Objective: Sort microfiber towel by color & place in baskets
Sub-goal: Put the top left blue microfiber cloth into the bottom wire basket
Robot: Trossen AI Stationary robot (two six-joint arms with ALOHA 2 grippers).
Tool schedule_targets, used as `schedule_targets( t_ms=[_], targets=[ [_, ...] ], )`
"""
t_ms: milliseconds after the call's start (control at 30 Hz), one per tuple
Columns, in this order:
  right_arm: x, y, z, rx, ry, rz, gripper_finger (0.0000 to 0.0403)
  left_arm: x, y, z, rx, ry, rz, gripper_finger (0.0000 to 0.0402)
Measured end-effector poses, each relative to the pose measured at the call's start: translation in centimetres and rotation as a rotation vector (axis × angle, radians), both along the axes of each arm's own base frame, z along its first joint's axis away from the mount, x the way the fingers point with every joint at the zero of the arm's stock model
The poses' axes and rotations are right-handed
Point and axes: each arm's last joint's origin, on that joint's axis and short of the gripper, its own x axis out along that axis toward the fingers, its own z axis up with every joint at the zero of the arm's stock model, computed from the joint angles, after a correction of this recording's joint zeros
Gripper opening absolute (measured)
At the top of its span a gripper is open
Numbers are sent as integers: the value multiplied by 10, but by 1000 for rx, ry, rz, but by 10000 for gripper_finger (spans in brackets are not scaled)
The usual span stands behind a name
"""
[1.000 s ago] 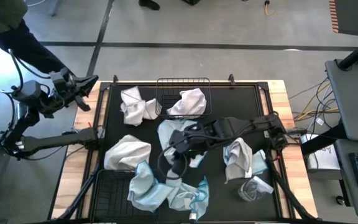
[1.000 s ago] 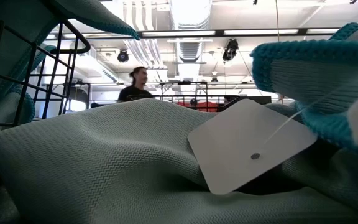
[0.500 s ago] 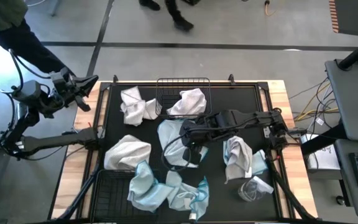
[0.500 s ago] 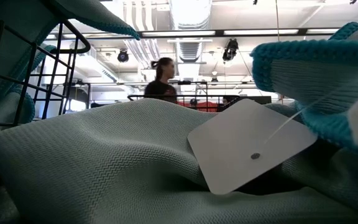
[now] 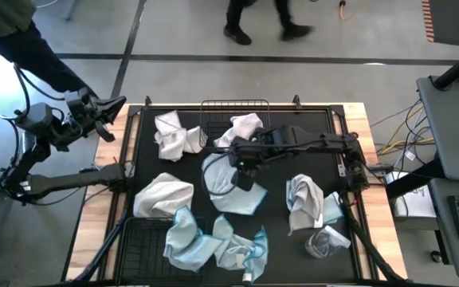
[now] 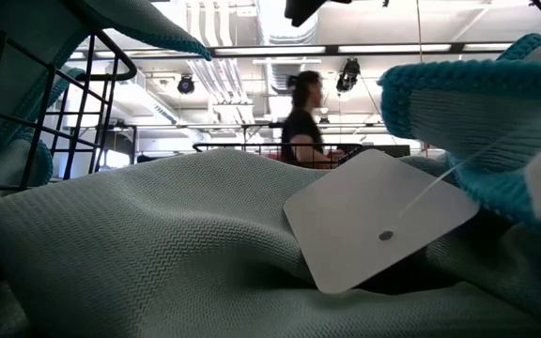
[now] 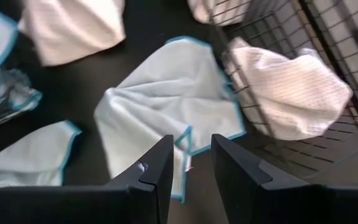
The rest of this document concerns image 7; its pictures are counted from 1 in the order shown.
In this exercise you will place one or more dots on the clear plastic bag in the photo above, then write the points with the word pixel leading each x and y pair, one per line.
pixel 8 102

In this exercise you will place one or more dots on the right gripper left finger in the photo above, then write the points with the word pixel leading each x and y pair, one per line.
pixel 73 208

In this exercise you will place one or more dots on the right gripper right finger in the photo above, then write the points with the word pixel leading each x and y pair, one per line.
pixel 291 208

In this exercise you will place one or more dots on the white waffle microfiber towel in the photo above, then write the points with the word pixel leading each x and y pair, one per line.
pixel 291 93
pixel 216 11
pixel 73 28

